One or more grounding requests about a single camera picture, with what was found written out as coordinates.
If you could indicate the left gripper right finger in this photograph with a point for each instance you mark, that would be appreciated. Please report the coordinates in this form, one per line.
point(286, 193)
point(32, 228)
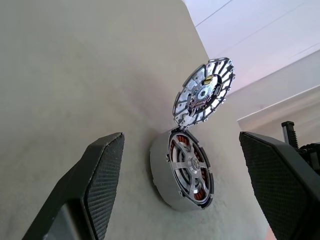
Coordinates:
point(280, 190)

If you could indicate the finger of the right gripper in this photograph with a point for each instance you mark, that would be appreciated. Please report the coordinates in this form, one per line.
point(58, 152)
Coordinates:
point(290, 135)

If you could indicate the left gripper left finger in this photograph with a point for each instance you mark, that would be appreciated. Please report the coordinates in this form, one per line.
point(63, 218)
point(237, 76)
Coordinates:
point(100, 180)

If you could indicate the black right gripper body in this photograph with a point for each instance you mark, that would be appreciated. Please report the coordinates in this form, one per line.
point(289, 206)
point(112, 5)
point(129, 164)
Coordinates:
point(310, 156)

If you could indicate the silver motor stator housing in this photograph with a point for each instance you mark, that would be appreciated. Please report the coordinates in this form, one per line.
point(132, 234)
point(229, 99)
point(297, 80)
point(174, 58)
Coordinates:
point(160, 172)

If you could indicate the silver spoked motor rotor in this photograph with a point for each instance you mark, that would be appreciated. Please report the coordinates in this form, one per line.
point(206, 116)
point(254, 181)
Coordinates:
point(191, 166)

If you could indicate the round silver rotor disc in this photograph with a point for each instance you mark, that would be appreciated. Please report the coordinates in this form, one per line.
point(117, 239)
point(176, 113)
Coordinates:
point(200, 97)

